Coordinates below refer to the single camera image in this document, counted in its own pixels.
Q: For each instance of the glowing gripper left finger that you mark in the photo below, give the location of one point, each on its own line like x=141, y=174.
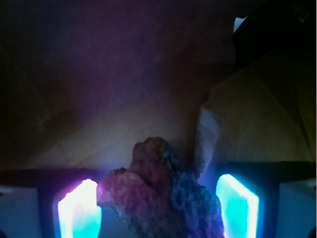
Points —
x=68, y=203

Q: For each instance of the rough brown rock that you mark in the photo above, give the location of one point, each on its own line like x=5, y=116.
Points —
x=158, y=196

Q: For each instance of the brown paper bag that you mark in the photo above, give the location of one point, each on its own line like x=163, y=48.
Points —
x=83, y=81

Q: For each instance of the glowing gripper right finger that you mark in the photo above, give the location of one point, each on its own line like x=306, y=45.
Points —
x=248, y=192

